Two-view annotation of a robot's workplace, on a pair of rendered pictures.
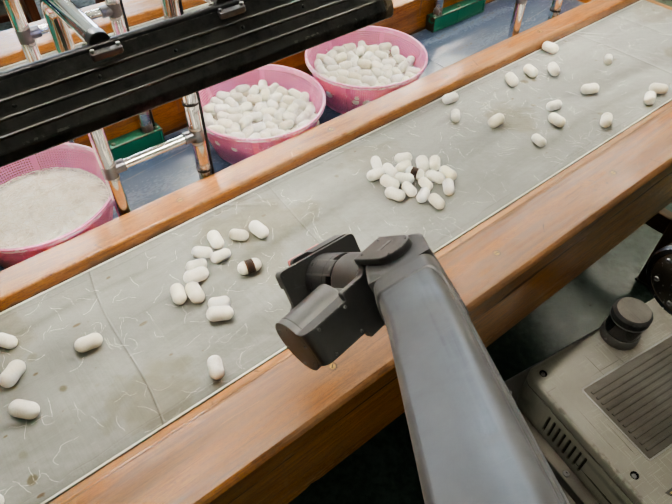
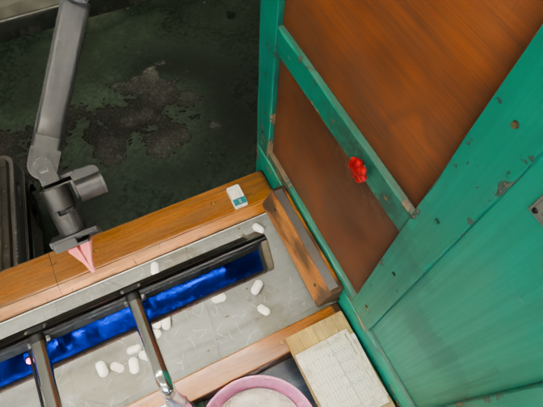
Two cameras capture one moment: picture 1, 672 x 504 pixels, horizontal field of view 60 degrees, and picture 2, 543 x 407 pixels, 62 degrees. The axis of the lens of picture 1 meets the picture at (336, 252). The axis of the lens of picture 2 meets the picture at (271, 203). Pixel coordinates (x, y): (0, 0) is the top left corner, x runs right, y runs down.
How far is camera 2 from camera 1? 0.98 m
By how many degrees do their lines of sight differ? 71
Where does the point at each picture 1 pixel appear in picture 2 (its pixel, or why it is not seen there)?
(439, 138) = not seen: outside the picture
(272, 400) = (131, 239)
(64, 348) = (233, 301)
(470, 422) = (62, 48)
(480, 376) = (52, 60)
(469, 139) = not seen: outside the picture
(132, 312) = (195, 318)
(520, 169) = not seen: outside the picture
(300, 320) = (94, 175)
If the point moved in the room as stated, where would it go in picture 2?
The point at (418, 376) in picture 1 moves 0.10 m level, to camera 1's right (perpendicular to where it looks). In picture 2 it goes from (66, 79) to (20, 69)
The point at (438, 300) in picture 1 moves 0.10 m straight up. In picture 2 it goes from (44, 111) to (22, 75)
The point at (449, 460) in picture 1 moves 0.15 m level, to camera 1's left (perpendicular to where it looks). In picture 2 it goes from (71, 43) to (141, 56)
